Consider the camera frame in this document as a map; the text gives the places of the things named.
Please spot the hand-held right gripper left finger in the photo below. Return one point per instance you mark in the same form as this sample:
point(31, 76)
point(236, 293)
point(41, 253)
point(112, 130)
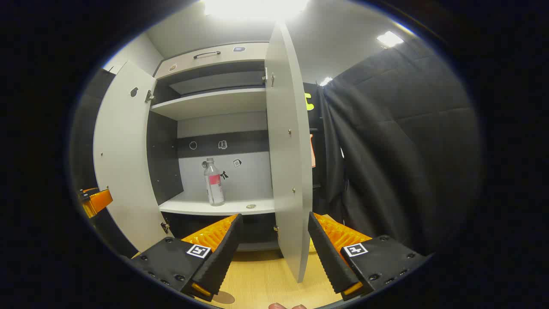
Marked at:
point(221, 257)

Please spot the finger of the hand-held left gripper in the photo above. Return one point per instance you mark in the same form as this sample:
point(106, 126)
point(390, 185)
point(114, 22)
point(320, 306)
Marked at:
point(99, 201)

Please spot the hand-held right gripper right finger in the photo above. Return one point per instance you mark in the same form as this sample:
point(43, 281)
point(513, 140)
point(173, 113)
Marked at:
point(328, 257)

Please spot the grey cabinet door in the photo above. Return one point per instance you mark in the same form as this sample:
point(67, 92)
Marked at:
point(283, 150)
point(124, 150)

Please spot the clear bottle with pink label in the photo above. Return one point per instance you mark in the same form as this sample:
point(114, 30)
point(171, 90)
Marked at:
point(214, 184)

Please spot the grey cabinet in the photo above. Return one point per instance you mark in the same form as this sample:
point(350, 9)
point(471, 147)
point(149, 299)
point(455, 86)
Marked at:
point(244, 180)

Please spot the grey cabinet shelf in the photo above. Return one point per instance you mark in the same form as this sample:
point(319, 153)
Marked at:
point(214, 103)
point(231, 206)

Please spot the grey cabinet drawer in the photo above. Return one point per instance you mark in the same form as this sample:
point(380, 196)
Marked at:
point(240, 53)

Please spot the large ceiling light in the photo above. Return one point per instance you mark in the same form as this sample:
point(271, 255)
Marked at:
point(257, 6)

